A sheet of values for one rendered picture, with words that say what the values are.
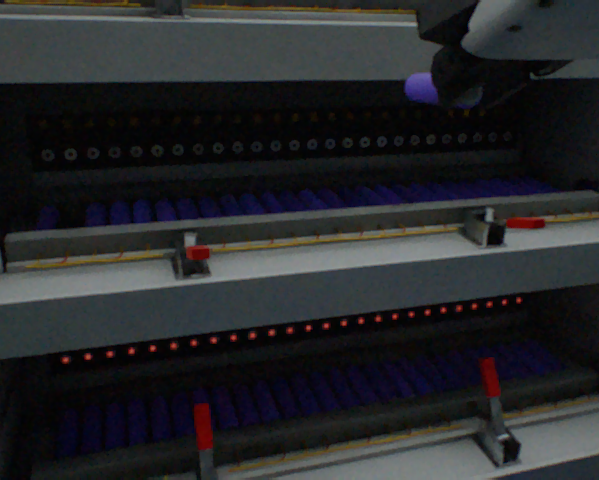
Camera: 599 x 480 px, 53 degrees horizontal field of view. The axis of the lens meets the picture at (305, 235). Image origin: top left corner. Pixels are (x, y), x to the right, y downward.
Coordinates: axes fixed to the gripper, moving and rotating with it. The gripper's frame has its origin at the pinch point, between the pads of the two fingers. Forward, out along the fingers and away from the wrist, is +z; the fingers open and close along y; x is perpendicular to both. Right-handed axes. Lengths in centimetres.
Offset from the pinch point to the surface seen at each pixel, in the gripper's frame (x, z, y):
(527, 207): 4.2, 23.1, -19.1
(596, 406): 24.9, 26.4, -25.8
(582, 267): 10.8, 20.4, -22.0
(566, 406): 24.5, 26.9, -22.6
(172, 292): 9.1, 19.5, 15.9
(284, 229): 4.4, 23.3, 5.7
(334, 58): -8.6, 17.4, 1.3
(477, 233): 6.6, 20.5, -11.4
